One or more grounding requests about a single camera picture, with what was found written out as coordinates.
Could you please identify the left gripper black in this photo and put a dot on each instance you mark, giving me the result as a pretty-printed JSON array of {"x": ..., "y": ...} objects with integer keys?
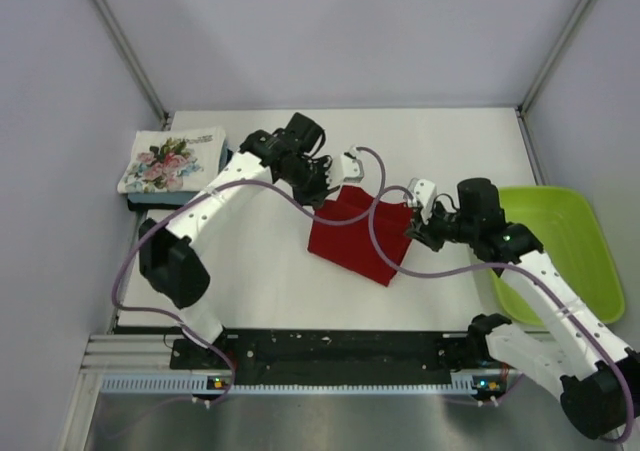
[{"x": 315, "y": 197}]

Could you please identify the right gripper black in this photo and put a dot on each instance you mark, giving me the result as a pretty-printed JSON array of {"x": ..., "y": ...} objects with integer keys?
[{"x": 425, "y": 232}]

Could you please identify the red t shirt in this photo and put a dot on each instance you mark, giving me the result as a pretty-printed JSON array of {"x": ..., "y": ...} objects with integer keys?
[{"x": 350, "y": 246}]

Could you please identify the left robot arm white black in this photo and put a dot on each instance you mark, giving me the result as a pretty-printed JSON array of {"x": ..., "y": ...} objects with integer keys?
[{"x": 170, "y": 260}]

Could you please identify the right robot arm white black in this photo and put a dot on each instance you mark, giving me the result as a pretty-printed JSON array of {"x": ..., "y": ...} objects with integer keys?
[{"x": 592, "y": 373}]

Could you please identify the green plastic bin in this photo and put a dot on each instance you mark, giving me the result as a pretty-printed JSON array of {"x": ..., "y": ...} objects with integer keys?
[{"x": 563, "y": 220}]

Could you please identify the white floral folded t shirt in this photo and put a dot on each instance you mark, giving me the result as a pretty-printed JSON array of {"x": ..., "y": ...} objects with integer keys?
[{"x": 145, "y": 139}]

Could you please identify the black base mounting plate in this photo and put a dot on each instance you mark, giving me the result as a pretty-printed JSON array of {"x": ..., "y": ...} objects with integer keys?
[{"x": 338, "y": 357}]

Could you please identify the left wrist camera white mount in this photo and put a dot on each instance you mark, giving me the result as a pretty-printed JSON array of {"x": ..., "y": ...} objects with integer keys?
[{"x": 346, "y": 168}]

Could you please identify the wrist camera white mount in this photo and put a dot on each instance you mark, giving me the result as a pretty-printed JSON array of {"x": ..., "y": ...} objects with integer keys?
[
  {"x": 420, "y": 197},
  {"x": 346, "y": 168}
]

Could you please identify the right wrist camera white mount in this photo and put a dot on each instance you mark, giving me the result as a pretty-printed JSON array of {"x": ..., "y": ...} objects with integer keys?
[{"x": 420, "y": 197}]

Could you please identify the white slotted cable duct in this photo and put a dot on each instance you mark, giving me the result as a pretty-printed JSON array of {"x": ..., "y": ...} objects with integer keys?
[{"x": 461, "y": 384}]

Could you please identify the left corner aluminium post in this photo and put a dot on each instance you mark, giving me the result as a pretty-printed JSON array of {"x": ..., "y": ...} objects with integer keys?
[{"x": 129, "y": 58}]

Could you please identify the corner aluminium post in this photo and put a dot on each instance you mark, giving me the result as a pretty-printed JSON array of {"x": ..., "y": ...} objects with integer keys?
[
  {"x": 129, "y": 58},
  {"x": 576, "y": 19}
]

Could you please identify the right corner aluminium post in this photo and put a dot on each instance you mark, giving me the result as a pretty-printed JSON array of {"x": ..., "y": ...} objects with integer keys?
[{"x": 576, "y": 19}]

